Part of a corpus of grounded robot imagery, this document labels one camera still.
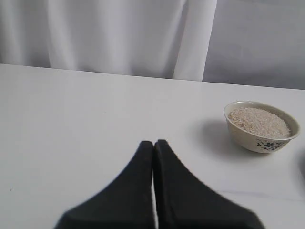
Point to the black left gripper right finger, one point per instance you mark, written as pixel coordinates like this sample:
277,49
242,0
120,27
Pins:
184,202

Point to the small white ceramic bowl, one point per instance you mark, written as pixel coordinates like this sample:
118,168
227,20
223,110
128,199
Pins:
260,127

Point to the white backdrop curtain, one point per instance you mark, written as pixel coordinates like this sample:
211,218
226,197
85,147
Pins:
251,42

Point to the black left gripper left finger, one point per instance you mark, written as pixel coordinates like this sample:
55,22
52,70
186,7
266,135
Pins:
126,203

